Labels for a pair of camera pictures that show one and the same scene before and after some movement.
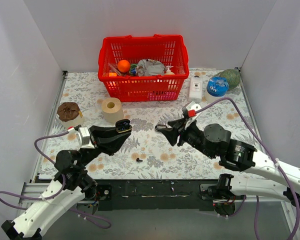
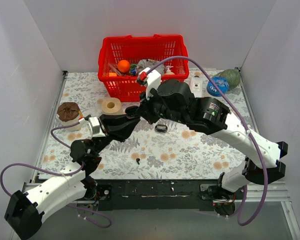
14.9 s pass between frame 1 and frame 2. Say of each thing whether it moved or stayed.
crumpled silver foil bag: stayed
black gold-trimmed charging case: moved
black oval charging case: stayed
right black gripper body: moved
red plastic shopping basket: stayed
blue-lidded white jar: stayed
